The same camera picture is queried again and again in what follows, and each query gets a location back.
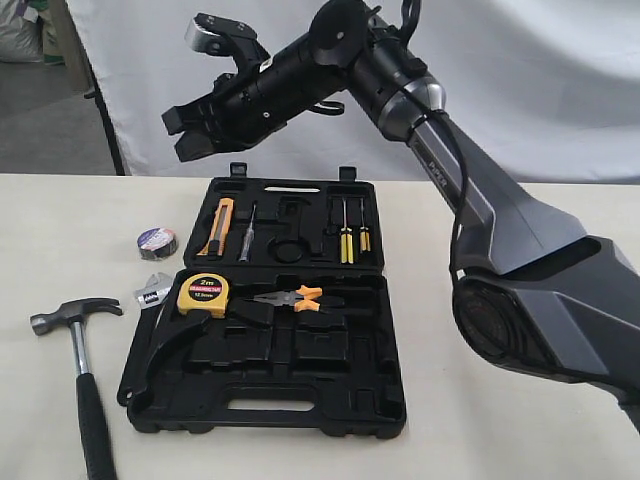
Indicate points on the claw hammer black grip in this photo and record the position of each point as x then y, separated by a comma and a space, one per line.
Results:
93, 427

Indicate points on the black plastic tool case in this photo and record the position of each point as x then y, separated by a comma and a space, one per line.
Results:
261, 366

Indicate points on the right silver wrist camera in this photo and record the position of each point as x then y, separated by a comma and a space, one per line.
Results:
218, 36

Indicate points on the orange utility knife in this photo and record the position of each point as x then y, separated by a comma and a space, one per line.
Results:
215, 244

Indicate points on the white backdrop cloth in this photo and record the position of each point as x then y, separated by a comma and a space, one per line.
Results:
549, 89

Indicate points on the orange handled pliers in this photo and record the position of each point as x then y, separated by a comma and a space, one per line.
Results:
332, 300

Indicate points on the short yellow black screwdriver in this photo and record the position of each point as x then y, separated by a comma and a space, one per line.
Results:
364, 232

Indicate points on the black electrical tape roll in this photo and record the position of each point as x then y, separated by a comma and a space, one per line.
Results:
157, 244

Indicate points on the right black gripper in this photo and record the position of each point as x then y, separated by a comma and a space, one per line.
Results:
233, 116

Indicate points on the yellow tape measure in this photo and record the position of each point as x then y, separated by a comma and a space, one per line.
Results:
205, 291

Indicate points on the grey sack in background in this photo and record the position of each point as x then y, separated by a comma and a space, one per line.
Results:
20, 39

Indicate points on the clear test pen screwdriver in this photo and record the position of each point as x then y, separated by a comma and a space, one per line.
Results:
248, 236

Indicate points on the adjustable wrench black handle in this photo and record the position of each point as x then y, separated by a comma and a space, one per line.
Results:
150, 299

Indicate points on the right grey black robot arm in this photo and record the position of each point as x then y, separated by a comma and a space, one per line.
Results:
532, 291

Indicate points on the long yellow black screwdriver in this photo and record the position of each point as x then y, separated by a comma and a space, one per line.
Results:
346, 237

